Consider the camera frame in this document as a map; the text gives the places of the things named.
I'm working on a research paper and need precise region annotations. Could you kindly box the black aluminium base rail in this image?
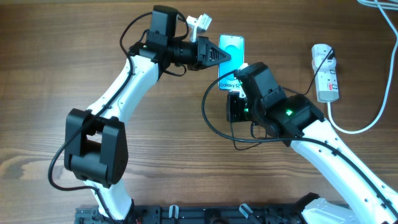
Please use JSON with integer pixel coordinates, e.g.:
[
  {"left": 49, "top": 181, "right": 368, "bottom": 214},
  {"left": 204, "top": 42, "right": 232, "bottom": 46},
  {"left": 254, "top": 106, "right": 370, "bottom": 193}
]
[{"left": 75, "top": 204, "right": 306, "bottom": 224}]

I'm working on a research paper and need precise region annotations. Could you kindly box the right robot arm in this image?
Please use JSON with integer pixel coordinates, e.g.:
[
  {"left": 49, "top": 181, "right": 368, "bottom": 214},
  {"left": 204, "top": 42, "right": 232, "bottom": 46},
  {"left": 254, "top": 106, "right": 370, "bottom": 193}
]
[{"left": 232, "top": 62, "right": 397, "bottom": 223}]

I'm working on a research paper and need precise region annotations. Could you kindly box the black USB charging cable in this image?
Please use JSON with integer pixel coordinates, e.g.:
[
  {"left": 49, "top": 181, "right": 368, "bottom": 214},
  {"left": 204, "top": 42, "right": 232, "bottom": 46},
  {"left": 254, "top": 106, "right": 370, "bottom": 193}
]
[{"left": 229, "top": 49, "right": 336, "bottom": 151}]

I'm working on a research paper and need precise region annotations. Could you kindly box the white power strip cord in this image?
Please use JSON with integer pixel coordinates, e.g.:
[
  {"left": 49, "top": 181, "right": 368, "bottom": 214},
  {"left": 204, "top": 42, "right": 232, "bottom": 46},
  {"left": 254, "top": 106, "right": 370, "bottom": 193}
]
[{"left": 326, "top": 0, "right": 398, "bottom": 135}]

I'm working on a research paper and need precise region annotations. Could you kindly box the white power strip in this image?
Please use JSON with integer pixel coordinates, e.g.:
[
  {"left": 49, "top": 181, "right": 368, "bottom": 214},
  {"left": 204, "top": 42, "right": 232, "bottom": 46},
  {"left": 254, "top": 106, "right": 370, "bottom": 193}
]
[{"left": 312, "top": 44, "right": 339, "bottom": 103}]

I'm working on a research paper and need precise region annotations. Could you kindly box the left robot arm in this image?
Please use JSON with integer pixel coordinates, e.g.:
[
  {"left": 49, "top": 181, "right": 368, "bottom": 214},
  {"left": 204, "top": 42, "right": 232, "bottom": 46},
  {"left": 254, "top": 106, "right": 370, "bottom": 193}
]
[{"left": 63, "top": 5, "right": 231, "bottom": 223}]

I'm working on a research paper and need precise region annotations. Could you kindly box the white USB charger plug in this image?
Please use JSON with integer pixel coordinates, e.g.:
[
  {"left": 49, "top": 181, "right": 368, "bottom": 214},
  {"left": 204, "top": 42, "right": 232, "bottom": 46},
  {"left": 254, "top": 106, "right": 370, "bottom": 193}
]
[{"left": 312, "top": 55, "right": 336, "bottom": 72}]

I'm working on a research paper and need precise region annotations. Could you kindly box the smartphone with cyan screen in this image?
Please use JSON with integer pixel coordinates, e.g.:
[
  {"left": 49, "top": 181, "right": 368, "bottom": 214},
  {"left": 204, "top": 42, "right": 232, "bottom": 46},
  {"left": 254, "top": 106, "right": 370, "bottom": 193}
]
[{"left": 218, "top": 34, "right": 244, "bottom": 91}]

